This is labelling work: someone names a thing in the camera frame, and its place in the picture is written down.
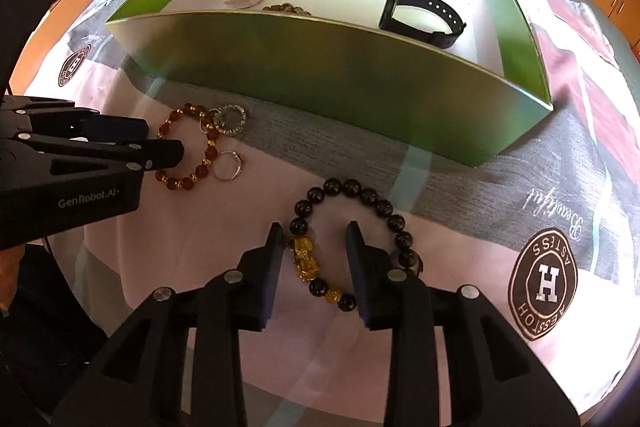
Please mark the striped printed bedsheet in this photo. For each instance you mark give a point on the striped printed bedsheet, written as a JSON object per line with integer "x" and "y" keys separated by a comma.
{"x": 475, "y": 207}

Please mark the green cardboard box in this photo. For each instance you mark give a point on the green cardboard box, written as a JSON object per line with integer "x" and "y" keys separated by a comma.
{"x": 325, "y": 77}

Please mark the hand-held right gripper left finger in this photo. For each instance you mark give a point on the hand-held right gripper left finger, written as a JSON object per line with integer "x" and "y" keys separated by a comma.
{"x": 272, "y": 277}

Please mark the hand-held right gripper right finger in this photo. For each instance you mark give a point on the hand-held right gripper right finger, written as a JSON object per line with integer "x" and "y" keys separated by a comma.
{"x": 360, "y": 277}

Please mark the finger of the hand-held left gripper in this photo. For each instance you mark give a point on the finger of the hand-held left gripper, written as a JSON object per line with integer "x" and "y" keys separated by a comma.
{"x": 120, "y": 128}
{"x": 160, "y": 154}

